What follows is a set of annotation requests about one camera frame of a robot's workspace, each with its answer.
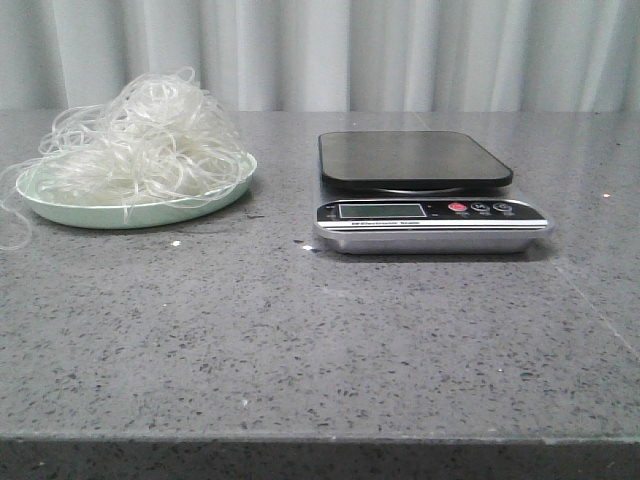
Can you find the white pleated curtain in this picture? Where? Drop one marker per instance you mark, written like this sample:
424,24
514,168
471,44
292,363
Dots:
470,56

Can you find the black silver kitchen scale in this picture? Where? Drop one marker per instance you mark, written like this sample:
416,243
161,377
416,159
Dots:
420,192

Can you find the translucent white vermicelli bundle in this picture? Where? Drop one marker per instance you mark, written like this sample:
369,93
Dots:
162,138

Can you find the pale green round plate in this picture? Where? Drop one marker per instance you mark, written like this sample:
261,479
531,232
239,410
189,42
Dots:
138,216

